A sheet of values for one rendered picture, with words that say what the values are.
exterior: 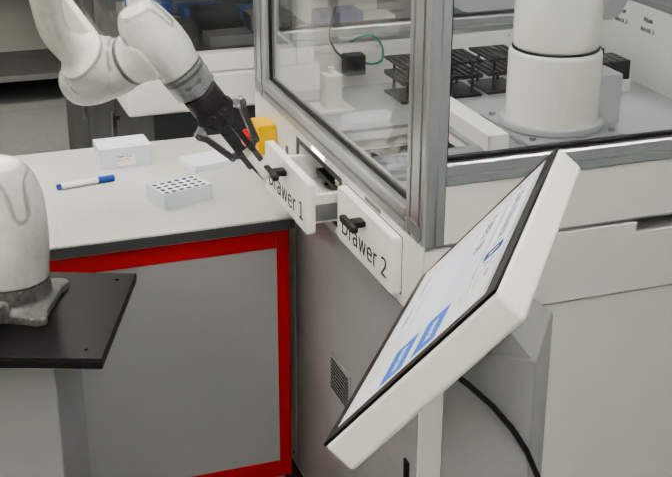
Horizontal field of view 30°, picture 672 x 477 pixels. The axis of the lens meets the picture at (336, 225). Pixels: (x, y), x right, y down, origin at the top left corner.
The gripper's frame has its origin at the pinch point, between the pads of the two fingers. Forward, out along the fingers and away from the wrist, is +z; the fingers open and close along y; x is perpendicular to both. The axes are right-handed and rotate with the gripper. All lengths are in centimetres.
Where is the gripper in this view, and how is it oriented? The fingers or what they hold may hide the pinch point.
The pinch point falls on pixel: (256, 163)
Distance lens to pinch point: 257.9
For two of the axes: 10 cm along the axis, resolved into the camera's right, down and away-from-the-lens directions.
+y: 7.7, -6.3, 0.4
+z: 5.4, 6.9, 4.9
